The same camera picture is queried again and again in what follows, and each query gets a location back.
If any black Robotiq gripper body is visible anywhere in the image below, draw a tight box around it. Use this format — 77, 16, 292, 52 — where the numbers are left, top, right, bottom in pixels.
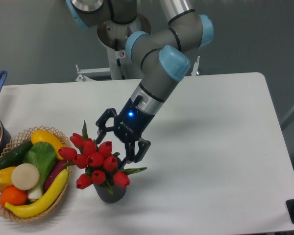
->
113, 97, 154, 143

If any red tulip bouquet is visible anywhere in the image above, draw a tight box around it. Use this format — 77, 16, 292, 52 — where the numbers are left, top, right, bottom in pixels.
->
58, 123, 146, 189

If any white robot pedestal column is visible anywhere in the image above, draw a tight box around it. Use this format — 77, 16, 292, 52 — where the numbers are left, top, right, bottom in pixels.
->
97, 13, 151, 80

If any orange fruit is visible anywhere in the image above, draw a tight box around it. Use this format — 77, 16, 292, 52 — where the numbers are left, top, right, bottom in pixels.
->
0, 186, 27, 208

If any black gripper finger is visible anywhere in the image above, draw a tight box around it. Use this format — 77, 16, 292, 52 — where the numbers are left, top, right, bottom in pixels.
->
118, 138, 151, 168
96, 108, 117, 144

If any yellow bell pepper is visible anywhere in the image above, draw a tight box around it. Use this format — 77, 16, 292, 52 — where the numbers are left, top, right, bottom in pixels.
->
0, 166, 16, 190

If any white metal base frame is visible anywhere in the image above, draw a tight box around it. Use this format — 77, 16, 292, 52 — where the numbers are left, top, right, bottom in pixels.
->
75, 55, 201, 82

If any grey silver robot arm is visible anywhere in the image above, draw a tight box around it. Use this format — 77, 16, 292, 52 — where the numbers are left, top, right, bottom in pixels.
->
66, 0, 214, 168

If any yellow banana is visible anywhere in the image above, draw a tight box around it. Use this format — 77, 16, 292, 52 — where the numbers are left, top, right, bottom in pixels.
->
5, 169, 69, 218

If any yellow lemon squash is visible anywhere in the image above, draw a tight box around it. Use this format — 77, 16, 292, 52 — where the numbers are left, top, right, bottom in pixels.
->
30, 130, 64, 154

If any green cucumber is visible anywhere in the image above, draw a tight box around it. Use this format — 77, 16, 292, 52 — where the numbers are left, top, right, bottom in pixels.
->
0, 141, 33, 170

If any woven wicker basket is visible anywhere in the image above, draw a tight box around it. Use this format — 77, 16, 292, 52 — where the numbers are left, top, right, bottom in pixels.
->
0, 126, 73, 223

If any dark grey ribbed vase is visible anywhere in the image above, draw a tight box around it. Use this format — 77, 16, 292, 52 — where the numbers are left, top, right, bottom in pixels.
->
93, 169, 127, 203

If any purple eggplant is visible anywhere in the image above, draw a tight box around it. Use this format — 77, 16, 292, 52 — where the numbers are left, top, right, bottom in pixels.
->
44, 160, 67, 192

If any beige round bun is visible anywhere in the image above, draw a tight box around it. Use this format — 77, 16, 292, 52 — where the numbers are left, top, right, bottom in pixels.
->
11, 163, 40, 190

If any green bok choy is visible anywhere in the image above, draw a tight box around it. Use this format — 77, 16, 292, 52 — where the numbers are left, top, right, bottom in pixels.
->
23, 142, 56, 202

